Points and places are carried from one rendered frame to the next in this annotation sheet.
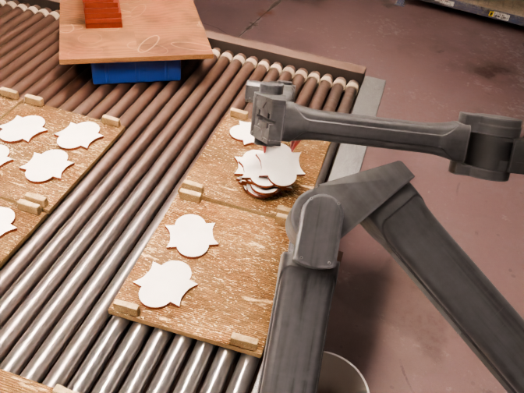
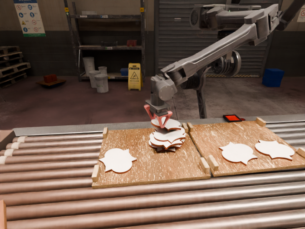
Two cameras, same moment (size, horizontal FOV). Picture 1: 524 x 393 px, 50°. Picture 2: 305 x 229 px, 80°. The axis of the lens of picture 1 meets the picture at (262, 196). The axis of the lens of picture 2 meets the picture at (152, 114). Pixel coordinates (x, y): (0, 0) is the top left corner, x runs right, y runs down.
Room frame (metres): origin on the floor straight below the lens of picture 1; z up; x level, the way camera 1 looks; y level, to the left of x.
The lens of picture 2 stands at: (1.50, 0.62, 1.41)
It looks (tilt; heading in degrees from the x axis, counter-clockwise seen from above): 27 degrees down; 252
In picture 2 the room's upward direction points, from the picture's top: straight up
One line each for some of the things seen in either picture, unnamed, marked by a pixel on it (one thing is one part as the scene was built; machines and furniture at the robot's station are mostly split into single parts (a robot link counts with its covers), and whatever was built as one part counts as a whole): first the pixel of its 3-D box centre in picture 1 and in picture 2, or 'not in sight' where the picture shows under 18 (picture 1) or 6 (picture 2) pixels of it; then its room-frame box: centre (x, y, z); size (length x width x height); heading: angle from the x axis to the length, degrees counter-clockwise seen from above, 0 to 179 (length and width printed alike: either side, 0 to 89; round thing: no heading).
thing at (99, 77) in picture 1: (133, 49); not in sight; (1.83, 0.53, 0.97); 0.31 x 0.31 x 0.10; 19
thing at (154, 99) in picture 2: not in sight; (157, 99); (1.26, -0.03, 1.14); 0.10 x 0.07 x 0.07; 103
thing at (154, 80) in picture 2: not in sight; (158, 85); (1.26, -0.02, 1.20); 0.07 x 0.06 x 0.07; 88
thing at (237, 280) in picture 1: (214, 265); (239, 142); (0.90, 0.09, 0.93); 0.41 x 0.35 x 0.02; 169
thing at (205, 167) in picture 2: (192, 186); (204, 164); (1.16, 0.19, 0.95); 0.06 x 0.02 x 0.03; 78
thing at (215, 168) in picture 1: (260, 164); (148, 150); (1.32, 0.02, 0.93); 0.41 x 0.35 x 0.02; 168
